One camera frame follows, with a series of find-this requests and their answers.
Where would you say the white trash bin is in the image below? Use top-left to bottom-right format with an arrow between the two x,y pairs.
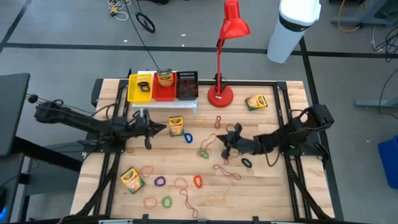
266,0 -> 322,64

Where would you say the white and yellow cable bundle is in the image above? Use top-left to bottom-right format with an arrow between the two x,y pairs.
107,0 -> 133,22

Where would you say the red desk lamp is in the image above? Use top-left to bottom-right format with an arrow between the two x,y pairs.
207,0 -> 251,108

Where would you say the yellow plastic basket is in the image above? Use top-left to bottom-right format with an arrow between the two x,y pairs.
127,73 -> 154,103

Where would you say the black coiled floor cable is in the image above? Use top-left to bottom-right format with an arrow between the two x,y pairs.
135,11 -> 156,34

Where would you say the long black floor cable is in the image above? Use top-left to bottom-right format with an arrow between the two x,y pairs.
123,0 -> 161,72

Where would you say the black desk frame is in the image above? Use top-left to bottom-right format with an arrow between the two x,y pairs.
0,136 -> 83,224

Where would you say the Crayola crayon box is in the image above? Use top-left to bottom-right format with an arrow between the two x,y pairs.
244,94 -> 269,112
156,68 -> 174,88
169,116 -> 185,137
120,166 -> 146,195

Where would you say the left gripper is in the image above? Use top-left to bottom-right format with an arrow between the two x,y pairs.
133,108 -> 167,150

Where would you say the grey desk foot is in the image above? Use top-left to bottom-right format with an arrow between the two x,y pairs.
355,97 -> 398,110

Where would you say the red plastic basket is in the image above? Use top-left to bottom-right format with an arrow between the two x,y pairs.
151,72 -> 177,102

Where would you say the black plastic basket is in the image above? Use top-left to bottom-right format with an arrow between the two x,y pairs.
175,70 -> 200,101

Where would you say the grey desk leg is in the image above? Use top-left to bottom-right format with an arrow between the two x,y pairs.
330,0 -> 398,27

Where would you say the yellow floor cable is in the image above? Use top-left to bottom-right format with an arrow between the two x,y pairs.
337,0 -> 363,33

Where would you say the yellow rubber band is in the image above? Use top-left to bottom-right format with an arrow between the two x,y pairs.
206,186 -> 229,206
194,116 -> 210,128

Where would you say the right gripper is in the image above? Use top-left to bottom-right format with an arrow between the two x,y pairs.
216,123 -> 261,160

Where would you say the blue storage bin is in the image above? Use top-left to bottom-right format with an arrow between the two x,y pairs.
377,134 -> 398,190

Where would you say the black cable bundle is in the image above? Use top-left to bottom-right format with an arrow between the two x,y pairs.
373,24 -> 398,64

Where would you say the white perforated shelf riser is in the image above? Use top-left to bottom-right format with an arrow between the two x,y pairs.
132,70 -> 198,118

